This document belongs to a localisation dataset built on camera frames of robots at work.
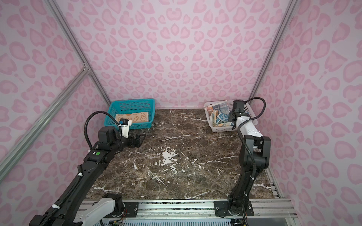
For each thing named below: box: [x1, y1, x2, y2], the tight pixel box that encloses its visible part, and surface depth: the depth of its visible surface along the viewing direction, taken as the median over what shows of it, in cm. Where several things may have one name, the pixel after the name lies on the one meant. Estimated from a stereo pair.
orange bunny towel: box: [115, 111, 149, 124], surface depth 116 cm
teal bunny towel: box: [215, 112, 230, 124], surface depth 109 cm
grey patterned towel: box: [218, 101, 230, 115], surface depth 115 cm
